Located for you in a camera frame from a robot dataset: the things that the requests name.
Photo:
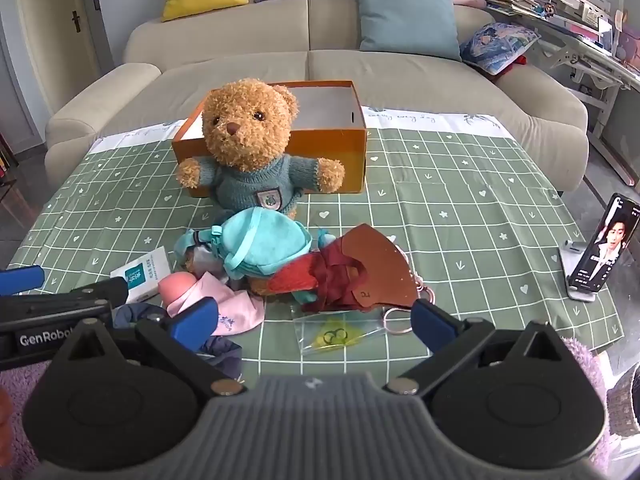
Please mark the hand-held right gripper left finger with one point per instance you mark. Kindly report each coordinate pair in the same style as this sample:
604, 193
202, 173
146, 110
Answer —
192, 322

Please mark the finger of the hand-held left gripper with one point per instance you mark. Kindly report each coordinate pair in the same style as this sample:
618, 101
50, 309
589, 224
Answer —
75, 296
20, 278

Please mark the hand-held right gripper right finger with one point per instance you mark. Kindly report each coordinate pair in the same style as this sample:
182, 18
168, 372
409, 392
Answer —
430, 327

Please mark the dark red face mask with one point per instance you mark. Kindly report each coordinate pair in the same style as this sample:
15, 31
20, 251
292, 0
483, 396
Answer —
375, 265

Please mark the blue and red plush toy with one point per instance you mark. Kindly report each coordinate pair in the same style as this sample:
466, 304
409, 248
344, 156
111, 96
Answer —
295, 280

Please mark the orange cardboard box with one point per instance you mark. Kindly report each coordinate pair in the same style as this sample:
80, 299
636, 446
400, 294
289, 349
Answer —
330, 160

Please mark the brown teddy bear teal sweater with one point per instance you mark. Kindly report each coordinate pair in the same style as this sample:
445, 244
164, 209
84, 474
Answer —
245, 110

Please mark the pink plush toy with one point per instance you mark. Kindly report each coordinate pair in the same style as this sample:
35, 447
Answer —
175, 287

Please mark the navy cloth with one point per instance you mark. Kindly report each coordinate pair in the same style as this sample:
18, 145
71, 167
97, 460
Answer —
222, 350

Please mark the pink printed cloth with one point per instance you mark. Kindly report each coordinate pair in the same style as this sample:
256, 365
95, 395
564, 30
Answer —
235, 310

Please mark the white card box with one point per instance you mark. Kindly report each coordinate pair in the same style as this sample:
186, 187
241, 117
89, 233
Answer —
145, 272

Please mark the clear plastic bag yellow item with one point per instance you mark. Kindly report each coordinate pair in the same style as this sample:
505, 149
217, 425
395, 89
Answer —
335, 332

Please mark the teal cloth bag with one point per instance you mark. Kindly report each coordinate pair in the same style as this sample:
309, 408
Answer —
250, 245

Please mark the green checked tablecloth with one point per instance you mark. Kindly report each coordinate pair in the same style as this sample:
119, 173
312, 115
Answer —
450, 200

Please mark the silver phone stand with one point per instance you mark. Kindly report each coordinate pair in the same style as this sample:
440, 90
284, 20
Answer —
572, 275

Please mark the smartphone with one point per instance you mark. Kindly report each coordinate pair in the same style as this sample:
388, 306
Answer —
607, 245

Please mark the dark woven basket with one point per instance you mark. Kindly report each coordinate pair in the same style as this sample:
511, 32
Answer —
622, 400

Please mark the cream door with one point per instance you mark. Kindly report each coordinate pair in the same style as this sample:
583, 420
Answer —
55, 35

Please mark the beige sofa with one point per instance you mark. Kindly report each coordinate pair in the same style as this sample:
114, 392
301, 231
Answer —
225, 75

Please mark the blue printed pillow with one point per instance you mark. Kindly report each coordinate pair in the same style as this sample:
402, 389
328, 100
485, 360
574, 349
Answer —
495, 47

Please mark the light blue pillow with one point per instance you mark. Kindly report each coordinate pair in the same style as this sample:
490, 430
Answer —
405, 15

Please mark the white desk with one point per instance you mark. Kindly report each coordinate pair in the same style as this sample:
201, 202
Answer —
595, 60

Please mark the stack of books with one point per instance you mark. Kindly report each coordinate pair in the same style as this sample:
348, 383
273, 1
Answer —
510, 0

